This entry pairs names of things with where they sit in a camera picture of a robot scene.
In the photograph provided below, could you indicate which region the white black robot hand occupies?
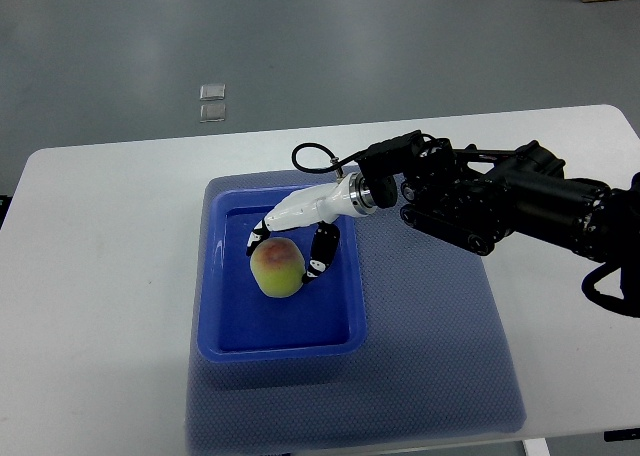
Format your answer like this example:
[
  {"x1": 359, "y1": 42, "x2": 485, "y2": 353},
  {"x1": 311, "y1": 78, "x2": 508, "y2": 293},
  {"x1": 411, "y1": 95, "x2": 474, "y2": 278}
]
[{"x1": 246, "y1": 173, "x2": 376, "y2": 284}]

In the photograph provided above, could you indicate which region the green red peach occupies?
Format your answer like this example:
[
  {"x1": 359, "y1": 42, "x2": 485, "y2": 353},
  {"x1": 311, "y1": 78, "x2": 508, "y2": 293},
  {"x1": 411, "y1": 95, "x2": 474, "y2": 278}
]
[{"x1": 250, "y1": 237, "x2": 306, "y2": 298}]

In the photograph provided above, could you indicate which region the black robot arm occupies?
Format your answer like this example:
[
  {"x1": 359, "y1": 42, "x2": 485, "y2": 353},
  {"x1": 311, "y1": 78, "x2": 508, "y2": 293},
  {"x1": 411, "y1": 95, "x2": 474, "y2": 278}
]
[{"x1": 355, "y1": 131, "x2": 639, "y2": 317}]

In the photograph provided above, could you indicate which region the lower metal floor plate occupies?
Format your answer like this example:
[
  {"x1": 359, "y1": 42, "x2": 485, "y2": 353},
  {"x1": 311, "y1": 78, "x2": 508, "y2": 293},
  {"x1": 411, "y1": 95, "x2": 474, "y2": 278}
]
[{"x1": 200, "y1": 102, "x2": 226, "y2": 123}]

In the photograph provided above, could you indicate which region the metal floor plate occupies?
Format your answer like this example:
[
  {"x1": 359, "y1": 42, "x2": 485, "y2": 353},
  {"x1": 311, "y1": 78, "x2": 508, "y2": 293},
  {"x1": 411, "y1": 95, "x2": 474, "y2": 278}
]
[
  {"x1": 200, "y1": 102, "x2": 226, "y2": 123},
  {"x1": 199, "y1": 83, "x2": 226, "y2": 101}
]

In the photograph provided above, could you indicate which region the upper metal floor plate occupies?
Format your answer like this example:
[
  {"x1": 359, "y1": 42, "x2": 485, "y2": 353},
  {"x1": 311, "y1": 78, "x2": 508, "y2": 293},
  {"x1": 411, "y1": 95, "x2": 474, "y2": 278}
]
[{"x1": 199, "y1": 83, "x2": 226, "y2": 101}]

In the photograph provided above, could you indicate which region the blue plastic tray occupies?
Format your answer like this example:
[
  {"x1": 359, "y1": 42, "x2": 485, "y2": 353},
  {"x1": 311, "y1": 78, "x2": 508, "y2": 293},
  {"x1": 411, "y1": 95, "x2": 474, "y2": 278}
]
[{"x1": 195, "y1": 186, "x2": 367, "y2": 364}]

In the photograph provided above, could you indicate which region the blue grey mesh mat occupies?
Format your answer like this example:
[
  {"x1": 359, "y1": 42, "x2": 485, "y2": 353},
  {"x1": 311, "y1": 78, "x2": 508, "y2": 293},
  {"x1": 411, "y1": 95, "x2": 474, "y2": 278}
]
[{"x1": 186, "y1": 171, "x2": 526, "y2": 455}]

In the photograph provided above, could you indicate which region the white table leg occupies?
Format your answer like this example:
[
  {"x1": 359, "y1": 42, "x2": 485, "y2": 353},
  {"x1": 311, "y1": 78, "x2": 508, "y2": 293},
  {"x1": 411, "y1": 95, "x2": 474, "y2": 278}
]
[{"x1": 522, "y1": 438, "x2": 550, "y2": 456}]

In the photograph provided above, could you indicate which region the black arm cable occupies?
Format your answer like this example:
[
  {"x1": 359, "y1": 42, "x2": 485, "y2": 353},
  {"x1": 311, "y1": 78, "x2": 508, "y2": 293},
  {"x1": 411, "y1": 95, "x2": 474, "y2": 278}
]
[{"x1": 291, "y1": 142, "x2": 369, "y2": 185}]

